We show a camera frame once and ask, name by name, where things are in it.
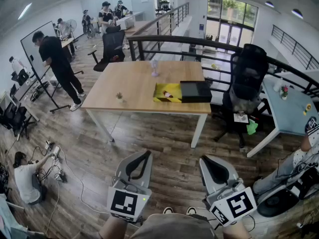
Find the black power adapter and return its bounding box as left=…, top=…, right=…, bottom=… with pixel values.
left=54, top=169, right=68, bottom=184

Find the white desk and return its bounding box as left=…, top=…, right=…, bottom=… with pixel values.
left=4, top=78, right=41, bottom=123

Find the pale blue table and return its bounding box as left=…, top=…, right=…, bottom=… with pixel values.
left=246, top=77, right=319, bottom=158

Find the small wooden desk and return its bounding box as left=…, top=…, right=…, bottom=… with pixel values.
left=60, top=37, right=75, bottom=49

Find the white cabinet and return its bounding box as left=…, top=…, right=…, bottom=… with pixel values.
left=115, top=11, right=145, bottom=31

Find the stair railing wooden handrail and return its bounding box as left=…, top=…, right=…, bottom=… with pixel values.
left=144, top=1, right=190, bottom=42

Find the person's grey clothing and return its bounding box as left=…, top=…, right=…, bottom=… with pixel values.
left=129, top=213, right=219, bottom=239

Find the black curved metal railing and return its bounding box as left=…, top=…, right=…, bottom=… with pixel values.
left=127, top=34, right=319, bottom=102

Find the black round chair base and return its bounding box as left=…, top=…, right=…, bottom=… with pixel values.
left=256, top=190, right=300, bottom=218

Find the small pink flower pot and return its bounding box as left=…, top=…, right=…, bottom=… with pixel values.
left=280, top=85, right=290, bottom=101

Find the large glass window door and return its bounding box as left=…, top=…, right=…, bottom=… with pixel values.
left=206, top=0, right=259, bottom=55

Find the white paper sheet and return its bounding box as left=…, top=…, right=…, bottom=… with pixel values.
left=233, top=111, right=250, bottom=124

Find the black box lid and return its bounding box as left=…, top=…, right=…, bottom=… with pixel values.
left=179, top=80, right=213, bottom=104

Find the yellow box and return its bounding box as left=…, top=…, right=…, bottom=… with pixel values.
left=152, top=82, right=184, bottom=103

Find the green cloth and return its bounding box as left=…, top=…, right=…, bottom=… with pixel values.
left=246, top=120, right=259, bottom=136

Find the person's right forearm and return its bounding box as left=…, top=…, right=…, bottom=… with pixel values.
left=221, top=220, right=254, bottom=239

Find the white floor cable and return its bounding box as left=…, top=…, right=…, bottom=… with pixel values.
left=44, top=147, right=111, bottom=235

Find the standing floor fan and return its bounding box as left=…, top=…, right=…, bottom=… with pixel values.
left=65, top=19, right=78, bottom=44

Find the black mesh office chair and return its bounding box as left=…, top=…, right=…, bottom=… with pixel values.
left=87, top=26, right=126, bottom=73

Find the black high-back office chair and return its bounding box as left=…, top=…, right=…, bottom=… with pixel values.
left=213, top=43, right=270, bottom=149

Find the ceiling strip light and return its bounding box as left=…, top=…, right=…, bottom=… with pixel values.
left=17, top=2, right=33, bottom=20

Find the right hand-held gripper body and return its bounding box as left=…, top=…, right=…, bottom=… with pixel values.
left=206, top=177, right=258, bottom=228

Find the black straight metal railing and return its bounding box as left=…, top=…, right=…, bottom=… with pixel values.
left=271, top=24, right=319, bottom=71

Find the small purple desk fan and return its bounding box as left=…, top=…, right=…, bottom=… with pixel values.
left=150, top=59, right=160, bottom=78

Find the grey bag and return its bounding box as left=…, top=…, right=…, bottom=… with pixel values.
left=228, top=84, right=262, bottom=115

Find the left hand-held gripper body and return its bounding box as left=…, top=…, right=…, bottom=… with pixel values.
left=107, top=176, right=153, bottom=223

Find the person's left forearm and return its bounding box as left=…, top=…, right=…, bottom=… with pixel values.
left=98, top=214, right=128, bottom=239

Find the black swivel office chair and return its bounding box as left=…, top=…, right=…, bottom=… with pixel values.
left=0, top=100, right=38, bottom=139

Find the white plastic bottle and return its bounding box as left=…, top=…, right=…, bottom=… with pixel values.
left=273, top=78, right=284, bottom=93

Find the white power strip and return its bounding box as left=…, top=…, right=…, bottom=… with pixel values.
left=50, top=145, right=61, bottom=160

